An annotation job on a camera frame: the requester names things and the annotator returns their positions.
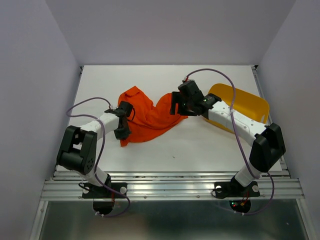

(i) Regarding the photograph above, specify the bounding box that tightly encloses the orange t shirt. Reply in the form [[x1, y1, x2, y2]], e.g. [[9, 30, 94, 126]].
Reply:
[[118, 86, 188, 147]]

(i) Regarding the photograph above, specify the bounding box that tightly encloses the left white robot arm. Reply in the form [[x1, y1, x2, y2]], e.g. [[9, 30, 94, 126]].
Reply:
[[56, 101, 135, 197]]

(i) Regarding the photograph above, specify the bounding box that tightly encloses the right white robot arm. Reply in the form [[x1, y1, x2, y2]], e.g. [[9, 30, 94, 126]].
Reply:
[[170, 80, 286, 195]]

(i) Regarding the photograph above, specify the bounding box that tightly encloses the yellow plastic basket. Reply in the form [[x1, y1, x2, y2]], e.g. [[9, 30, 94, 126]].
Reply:
[[208, 83, 270, 124]]

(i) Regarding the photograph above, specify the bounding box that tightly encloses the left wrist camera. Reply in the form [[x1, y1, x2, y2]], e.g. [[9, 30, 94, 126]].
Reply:
[[105, 107, 118, 113]]

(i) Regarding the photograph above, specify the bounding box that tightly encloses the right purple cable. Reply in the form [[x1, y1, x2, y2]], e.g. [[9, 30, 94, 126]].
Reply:
[[184, 68, 275, 217]]

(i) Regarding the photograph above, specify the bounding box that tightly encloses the purple cable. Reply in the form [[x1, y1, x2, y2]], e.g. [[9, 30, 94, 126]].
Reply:
[[184, 68, 275, 217], [66, 97, 131, 218]]

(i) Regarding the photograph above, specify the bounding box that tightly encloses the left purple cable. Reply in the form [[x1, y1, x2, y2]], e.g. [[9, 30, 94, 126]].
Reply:
[[66, 97, 131, 218]]

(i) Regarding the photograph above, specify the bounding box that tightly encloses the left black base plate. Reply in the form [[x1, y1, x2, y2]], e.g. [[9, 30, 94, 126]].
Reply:
[[81, 181, 128, 200]]

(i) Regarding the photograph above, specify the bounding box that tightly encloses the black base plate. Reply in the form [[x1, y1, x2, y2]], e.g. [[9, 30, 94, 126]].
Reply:
[[81, 181, 128, 200], [211, 181, 260, 199]]

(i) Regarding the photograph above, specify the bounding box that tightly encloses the aluminium rail frame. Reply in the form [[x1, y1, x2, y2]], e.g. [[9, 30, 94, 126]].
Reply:
[[28, 64, 311, 240]]

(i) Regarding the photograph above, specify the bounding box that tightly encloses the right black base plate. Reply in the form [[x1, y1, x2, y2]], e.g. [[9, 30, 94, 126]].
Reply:
[[211, 181, 260, 199]]

